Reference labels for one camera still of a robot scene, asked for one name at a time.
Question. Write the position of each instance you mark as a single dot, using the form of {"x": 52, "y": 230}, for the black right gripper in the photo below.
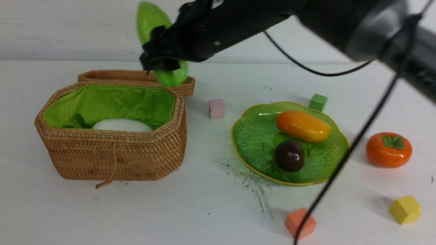
{"x": 197, "y": 35}

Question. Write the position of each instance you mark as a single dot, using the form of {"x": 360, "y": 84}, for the orange foam cube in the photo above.
{"x": 295, "y": 218}

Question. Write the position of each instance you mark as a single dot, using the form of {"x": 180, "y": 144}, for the light green toy cucumber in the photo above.
{"x": 148, "y": 17}

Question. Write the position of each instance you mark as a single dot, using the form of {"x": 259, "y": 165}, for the pink foam cube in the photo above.
{"x": 216, "y": 108}

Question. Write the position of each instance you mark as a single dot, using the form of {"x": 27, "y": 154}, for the white toy radish green leaves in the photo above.
{"x": 111, "y": 124}

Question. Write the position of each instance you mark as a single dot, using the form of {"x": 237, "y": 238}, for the dark purple toy mangosteen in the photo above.
{"x": 289, "y": 155}

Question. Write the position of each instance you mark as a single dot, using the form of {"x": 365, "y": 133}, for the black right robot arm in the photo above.
{"x": 363, "y": 30}

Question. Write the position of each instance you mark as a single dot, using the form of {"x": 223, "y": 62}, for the green leaf-shaped glass plate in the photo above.
{"x": 255, "y": 136}

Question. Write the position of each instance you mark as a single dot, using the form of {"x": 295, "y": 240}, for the woven wicker basket green lining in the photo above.
{"x": 83, "y": 154}

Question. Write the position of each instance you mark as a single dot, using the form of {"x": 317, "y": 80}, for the yellow foam cube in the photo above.
{"x": 405, "y": 210}

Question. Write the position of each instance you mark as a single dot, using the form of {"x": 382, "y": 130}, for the orange yellow toy mango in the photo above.
{"x": 303, "y": 126}

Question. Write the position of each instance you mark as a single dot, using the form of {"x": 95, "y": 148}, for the green foam cube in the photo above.
{"x": 318, "y": 102}

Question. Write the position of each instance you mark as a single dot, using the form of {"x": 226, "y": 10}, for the orange toy persimmon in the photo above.
{"x": 388, "y": 150}

